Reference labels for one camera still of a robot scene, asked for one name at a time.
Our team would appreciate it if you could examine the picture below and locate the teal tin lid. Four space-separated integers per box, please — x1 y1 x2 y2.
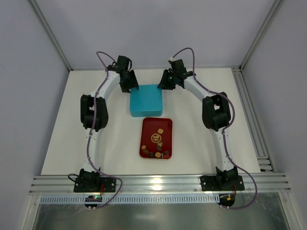
130 84 163 108

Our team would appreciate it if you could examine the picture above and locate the red rectangular tray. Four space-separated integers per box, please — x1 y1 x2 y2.
139 117 173 160

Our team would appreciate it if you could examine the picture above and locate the teal tin box with cups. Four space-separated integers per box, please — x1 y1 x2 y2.
130 107 163 117

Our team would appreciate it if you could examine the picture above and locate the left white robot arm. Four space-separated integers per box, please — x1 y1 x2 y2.
80 51 139 179

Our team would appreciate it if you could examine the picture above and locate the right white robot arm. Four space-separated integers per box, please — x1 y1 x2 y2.
158 59 238 190

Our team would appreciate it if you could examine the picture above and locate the caramel square chocolate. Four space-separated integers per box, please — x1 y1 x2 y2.
155 152 161 158

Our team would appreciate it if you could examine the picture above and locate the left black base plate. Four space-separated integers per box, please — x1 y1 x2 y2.
73 176 116 193

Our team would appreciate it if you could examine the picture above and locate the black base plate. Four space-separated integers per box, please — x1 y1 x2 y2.
200 175 245 191
73 176 116 193

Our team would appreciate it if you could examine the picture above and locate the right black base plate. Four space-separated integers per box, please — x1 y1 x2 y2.
200 175 245 191

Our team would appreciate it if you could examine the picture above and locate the slotted cable duct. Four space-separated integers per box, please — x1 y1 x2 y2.
39 194 220 205

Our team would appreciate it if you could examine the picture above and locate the right frame rail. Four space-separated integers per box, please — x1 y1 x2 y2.
232 67 275 173

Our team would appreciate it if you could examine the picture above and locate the aluminium rail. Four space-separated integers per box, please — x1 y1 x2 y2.
29 172 291 195

